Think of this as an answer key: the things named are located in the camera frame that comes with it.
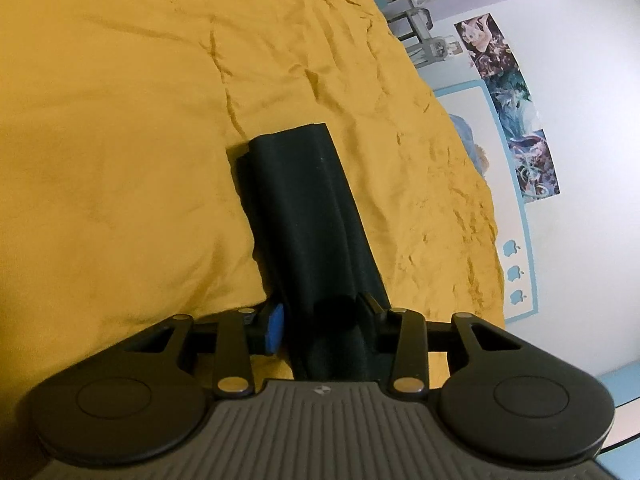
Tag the blue white apple-sticker headboard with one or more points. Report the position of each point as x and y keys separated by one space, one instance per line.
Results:
x=517 y=240

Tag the pale figure picture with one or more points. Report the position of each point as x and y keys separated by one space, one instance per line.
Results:
x=472 y=152

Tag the yellow blanket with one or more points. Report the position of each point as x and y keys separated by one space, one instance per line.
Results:
x=125 y=135

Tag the photo strip wall poster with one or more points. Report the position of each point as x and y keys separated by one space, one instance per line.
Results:
x=515 y=110

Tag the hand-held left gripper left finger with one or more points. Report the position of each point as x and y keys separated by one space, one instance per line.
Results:
x=274 y=329

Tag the black pants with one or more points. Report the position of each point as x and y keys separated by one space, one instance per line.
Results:
x=305 y=210

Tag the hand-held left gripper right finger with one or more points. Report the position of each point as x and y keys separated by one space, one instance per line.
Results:
x=369 y=305

